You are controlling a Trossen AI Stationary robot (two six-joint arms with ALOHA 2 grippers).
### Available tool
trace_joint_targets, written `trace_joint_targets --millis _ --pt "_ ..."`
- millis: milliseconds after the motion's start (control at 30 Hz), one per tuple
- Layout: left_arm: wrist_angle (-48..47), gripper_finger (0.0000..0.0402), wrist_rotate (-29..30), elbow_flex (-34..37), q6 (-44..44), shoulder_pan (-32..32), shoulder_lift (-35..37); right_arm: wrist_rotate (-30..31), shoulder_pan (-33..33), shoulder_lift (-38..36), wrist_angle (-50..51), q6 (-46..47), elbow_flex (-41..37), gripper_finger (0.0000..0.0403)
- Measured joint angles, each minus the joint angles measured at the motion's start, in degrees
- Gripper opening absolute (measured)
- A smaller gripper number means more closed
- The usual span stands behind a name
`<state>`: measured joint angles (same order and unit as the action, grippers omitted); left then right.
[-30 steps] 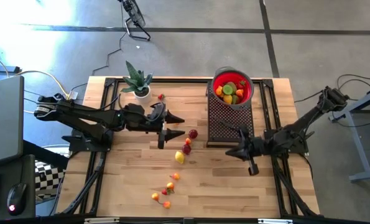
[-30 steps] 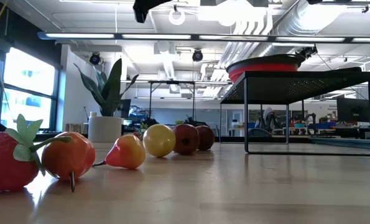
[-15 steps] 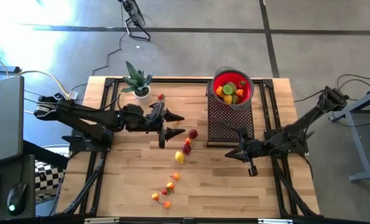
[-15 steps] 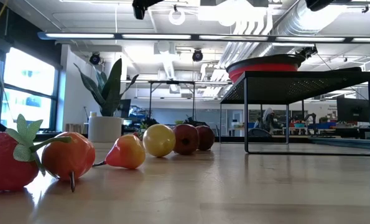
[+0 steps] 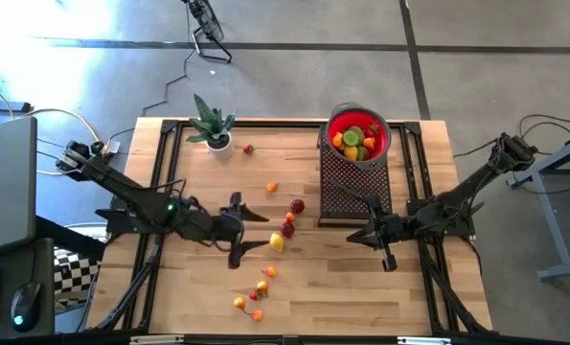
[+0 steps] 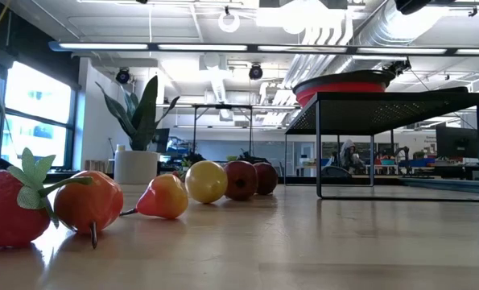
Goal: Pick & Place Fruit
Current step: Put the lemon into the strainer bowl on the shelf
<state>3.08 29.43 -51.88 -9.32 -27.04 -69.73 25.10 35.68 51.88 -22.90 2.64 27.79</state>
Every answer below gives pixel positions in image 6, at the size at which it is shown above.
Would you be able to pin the red apple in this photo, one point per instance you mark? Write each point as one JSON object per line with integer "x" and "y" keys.
{"x": 242, "y": 180}

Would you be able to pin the yellow toy lemon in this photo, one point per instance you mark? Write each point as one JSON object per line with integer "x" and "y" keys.
{"x": 205, "y": 182}

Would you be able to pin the orange toy fruit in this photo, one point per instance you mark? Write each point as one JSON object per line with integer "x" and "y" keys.
{"x": 88, "y": 205}
{"x": 164, "y": 197}

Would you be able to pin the red collapsible colander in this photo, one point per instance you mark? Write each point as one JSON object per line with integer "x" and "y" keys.
{"x": 339, "y": 86}

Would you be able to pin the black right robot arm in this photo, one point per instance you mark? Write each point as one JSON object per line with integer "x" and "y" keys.
{"x": 412, "y": 5}

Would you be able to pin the black background robot arm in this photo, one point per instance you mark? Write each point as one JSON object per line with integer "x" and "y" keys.
{"x": 402, "y": 152}

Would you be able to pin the dark red toy plum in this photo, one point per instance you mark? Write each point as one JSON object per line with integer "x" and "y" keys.
{"x": 268, "y": 177}

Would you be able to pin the small background potted plant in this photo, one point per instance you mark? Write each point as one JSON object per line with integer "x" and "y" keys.
{"x": 193, "y": 156}

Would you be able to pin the red toy strawberry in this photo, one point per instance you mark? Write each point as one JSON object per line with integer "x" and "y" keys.
{"x": 178, "y": 174}
{"x": 5, "y": 213}

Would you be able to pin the black round ceiling spotlight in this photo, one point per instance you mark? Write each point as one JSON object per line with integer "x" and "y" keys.
{"x": 122, "y": 75}
{"x": 255, "y": 71}

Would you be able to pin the small black monitor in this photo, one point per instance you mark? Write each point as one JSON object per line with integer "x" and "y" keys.
{"x": 161, "y": 139}

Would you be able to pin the green snake plant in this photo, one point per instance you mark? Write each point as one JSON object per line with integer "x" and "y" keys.
{"x": 144, "y": 117}

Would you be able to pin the black office chair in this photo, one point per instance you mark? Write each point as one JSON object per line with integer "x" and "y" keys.
{"x": 335, "y": 171}

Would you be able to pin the white plant pot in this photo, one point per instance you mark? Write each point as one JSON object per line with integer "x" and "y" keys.
{"x": 136, "y": 167}

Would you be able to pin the person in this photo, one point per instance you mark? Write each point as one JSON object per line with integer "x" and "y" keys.
{"x": 348, "y": 155}

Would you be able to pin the white globe ceiling lamp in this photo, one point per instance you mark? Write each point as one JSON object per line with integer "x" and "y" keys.
{"x": 229, "y": 31}

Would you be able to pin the black overhead light bar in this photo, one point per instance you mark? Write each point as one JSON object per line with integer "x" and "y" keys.
{"x": 303, "y": 49}

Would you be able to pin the small white bottle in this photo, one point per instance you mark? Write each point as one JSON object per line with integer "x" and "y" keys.
{"x": 120, "y": 147}

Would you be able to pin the black perforated metal stand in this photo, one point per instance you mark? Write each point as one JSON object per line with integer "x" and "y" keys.
{"x": 384, "y": 113}

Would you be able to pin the large black monitor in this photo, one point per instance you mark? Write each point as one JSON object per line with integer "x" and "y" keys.
{"x": 458, "y": 142}

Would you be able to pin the black metal frame table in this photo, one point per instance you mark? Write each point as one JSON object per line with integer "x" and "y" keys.
{"x": 223, "y": 106}

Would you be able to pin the silver air duct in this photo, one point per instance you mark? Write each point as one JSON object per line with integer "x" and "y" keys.
{"x": 384, "y": 28}

